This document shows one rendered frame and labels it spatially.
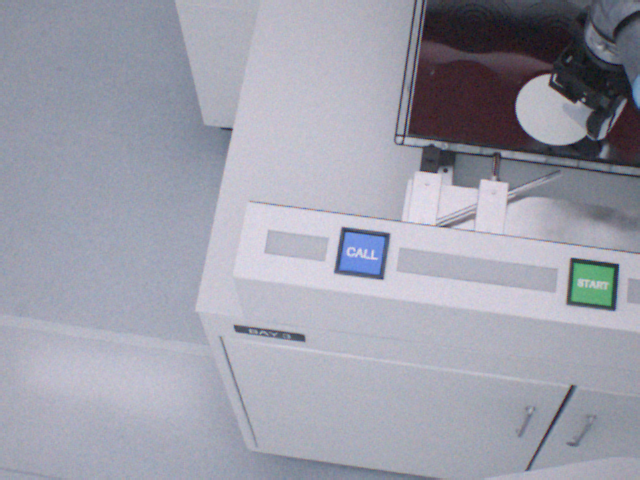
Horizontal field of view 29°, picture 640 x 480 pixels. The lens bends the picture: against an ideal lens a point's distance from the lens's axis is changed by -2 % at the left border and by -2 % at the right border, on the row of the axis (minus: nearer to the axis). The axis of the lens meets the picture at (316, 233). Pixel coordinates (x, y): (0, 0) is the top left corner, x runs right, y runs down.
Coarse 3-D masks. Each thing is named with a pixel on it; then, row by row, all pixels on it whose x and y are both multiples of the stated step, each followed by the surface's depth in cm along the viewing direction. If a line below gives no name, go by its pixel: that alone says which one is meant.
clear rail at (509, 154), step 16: (400, 144) 156; (416, 144) 155; (432, 144) 155; (448, 144) 155; (464, 144) 155; (512, 160) 154; (528, 160) 154; (544, 160) 154; (560, 160) 154; (576, 160) 153; (592, 160) 153
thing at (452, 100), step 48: (432, 0) 163; (480, 0) 163; (528, 0) 163; (576, 0) 163; (432, 48) 161; (480, 48) 160; (528, 48) 160; (432, 96) 158; (480, 96) 158; (528, 144) 155; (576, 144) 155; (624, 144) 154
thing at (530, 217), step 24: (408, 192) 155; (456, 192) 155; (528, 216) 153; (552, 216) 153; (576, 216) 153; (600, 216) 153; (624, 216) 153; (552, 240) 152; (576, 240) 152; (600, 240) 152; (624, 240) 152
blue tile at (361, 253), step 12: (348, 240) 144; (360, 240) 144; (372, 240) 144; (384, 240) 144; (348, 252) 143; (360, 252) 143; (372, 252) 143; (348, 264) 143; (360, 264) 142; (372, 264) 142
